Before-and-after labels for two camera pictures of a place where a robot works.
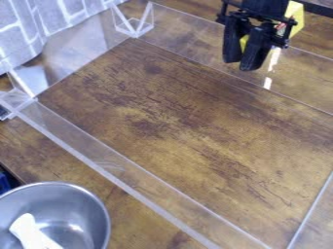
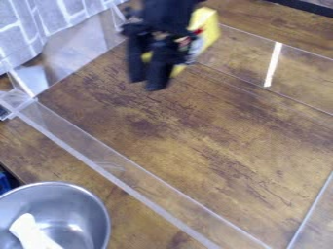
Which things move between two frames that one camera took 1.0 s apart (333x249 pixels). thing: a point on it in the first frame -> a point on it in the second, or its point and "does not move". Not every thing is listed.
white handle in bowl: [33, 238] does not move
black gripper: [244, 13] -> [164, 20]
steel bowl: [69, 211] does not move
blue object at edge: [6, 185] does not move
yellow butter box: [295, 11] -> [205, 22]
